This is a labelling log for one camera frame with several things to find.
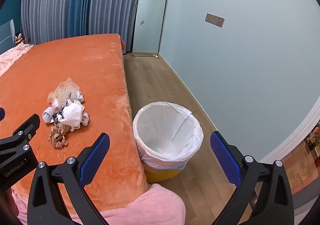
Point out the plush toy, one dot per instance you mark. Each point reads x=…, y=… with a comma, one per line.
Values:
x=18, y=38

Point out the standing floor mirror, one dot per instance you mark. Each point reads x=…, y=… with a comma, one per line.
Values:
x=150, y=19

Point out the white sock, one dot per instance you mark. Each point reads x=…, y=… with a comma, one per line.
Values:
x=47, y=114
x=86, y=117

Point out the large white cloth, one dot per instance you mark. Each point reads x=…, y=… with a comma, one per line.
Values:
x=73, y=112

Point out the framed picture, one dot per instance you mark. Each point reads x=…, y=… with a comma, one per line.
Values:
x=313, y=139

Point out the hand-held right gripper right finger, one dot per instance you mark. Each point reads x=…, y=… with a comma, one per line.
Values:
x=225, y=160

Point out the grey curtain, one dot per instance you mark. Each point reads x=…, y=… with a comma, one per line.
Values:
x=50, y=9
x=112, y=2

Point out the white plastic bin liner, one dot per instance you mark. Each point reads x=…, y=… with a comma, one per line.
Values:
x=165, y=127

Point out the orange plush bed blanket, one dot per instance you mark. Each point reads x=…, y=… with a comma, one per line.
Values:
x=87, y=69

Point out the teal padded headboard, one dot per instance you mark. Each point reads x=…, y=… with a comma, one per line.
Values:
x=6, y=37

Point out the beige scrunchie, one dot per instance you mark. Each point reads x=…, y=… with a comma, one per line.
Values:
x=53, y=137

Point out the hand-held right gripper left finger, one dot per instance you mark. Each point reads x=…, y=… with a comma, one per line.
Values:
x=96, y=157

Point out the pink bed cloth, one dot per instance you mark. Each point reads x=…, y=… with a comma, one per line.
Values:
x=12, y=58

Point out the pink blanket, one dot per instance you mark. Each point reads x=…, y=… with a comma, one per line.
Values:
x=155, y=205

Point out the grey wall switch plate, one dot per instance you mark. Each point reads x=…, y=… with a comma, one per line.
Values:
x=214, y=20

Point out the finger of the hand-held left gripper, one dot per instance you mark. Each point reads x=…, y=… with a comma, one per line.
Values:
x=31, y=124
x=1, y=114

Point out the beige mesh net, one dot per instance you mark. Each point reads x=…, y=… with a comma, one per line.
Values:
x=66, y=87

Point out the yellow trash bin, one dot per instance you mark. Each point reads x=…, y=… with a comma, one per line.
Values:
x=162, y=175

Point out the black patterned fabric piece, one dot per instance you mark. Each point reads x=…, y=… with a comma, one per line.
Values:
x=58, y=114

